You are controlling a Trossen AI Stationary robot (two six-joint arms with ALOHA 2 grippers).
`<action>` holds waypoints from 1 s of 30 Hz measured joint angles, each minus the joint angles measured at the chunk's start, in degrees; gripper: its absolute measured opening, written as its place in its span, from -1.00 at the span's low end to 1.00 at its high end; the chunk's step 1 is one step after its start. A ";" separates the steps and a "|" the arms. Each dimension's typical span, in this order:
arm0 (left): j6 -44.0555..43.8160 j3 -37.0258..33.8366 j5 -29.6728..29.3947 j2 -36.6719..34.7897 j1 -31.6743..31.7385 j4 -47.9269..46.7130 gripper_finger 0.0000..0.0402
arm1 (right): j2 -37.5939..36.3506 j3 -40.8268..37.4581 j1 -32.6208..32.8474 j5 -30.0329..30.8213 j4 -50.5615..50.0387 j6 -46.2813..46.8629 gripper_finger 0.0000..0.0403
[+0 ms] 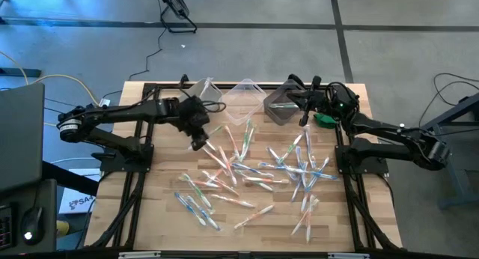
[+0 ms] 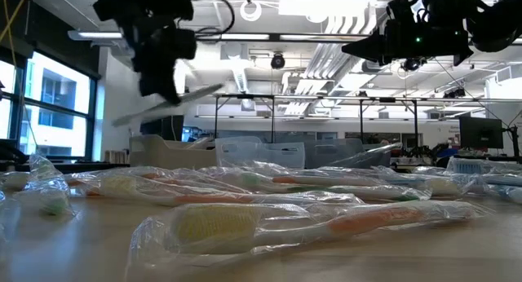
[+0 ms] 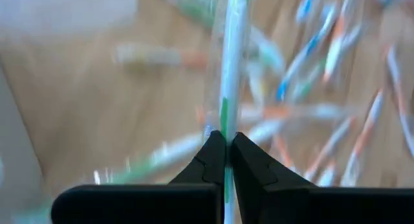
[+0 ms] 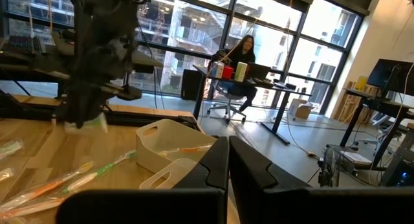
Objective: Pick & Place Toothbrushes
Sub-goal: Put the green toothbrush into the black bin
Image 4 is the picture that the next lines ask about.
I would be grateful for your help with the person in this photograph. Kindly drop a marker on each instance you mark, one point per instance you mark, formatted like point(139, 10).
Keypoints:
point(241, 55)

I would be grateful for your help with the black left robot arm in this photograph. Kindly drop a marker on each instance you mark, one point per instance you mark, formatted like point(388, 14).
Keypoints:
point(106, 10)

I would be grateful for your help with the black laptop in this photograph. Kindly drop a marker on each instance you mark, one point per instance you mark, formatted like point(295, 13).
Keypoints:
point(258, 71)

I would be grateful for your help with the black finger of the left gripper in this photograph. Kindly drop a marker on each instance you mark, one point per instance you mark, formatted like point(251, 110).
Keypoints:
point(77, 105)
point(97, 105)

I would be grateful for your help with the red box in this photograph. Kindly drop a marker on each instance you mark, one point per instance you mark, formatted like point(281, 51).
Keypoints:
point(227, 72)

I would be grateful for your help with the black office desk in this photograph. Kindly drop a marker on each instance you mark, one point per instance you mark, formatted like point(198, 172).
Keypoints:
point(275, 88)

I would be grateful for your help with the black monitor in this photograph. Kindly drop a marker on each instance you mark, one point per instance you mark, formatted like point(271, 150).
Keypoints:
point(391, 75)

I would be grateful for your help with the white green canister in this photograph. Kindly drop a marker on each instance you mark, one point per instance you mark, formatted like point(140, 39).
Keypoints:
point(241, 72)

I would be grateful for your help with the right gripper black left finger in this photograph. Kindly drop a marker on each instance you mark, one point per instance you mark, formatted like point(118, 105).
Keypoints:
point(145, 206)

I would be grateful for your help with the clear plastic bin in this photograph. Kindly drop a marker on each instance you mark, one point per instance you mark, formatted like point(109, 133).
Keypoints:
point(184, 165)

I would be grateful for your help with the black cabinet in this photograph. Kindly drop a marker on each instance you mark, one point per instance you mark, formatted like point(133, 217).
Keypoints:
point(191, 85)

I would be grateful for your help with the backlit keyboard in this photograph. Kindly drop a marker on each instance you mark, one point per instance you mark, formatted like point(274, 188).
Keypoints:
point(19, 44)

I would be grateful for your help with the yellow container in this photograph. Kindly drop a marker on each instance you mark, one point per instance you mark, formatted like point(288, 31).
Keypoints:
point(360, 83)

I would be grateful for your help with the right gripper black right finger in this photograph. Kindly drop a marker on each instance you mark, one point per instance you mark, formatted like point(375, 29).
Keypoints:
point(307, 208)

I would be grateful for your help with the white office chair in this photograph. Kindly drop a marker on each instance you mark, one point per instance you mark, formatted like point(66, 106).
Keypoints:
point(226, 101)

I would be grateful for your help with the beige plastic bin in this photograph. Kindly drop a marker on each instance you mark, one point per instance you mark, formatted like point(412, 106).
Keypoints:
point(161, 136)

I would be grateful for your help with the green toothbrush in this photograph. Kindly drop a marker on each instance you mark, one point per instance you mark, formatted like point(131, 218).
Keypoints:
point(103, 168)
point(85, 126)

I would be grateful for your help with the black computer tower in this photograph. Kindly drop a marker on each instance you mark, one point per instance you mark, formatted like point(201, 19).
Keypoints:
point(401, 172)

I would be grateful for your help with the brown cardboard box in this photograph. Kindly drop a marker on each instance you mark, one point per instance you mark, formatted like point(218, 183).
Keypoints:
point(302, 110)

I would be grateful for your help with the white blue box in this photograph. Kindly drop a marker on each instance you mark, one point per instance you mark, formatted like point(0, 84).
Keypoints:
point(218, 70)

